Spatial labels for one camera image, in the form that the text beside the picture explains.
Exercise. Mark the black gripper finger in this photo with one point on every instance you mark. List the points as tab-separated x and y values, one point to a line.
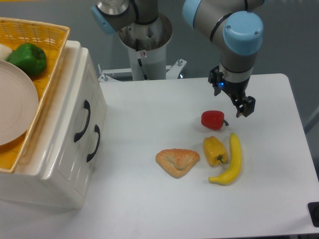
216	80
245	105

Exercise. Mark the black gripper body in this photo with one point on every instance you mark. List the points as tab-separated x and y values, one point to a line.
233	86

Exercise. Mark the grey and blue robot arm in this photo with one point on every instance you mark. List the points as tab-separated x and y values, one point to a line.
230	25

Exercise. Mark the white drawer cabinet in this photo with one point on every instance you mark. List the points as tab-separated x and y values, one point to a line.
27	183

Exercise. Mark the red bell pepper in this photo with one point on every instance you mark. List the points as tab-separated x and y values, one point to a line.
214	120

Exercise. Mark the yellow bell pepper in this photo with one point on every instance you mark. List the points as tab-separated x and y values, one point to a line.
215	151

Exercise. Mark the yellow banana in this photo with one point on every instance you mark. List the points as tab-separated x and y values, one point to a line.
231	174

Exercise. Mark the triangular baked pastry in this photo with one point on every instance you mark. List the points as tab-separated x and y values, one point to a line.
177	162

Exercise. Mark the black corner device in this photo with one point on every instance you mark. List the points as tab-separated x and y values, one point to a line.
313	208

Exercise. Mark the yellow woven basket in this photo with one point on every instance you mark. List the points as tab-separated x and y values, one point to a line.
52	39

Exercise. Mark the green bell pepper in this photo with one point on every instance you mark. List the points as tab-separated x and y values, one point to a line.
30	58

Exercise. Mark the beige round plate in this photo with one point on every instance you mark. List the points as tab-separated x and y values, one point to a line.
18	102

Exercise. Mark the white round vegetable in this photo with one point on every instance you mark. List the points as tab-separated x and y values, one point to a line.
5	51

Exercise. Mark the white metal base frame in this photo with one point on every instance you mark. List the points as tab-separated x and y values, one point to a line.
172	72

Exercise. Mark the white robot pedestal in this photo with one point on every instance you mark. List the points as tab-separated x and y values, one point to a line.
146	45

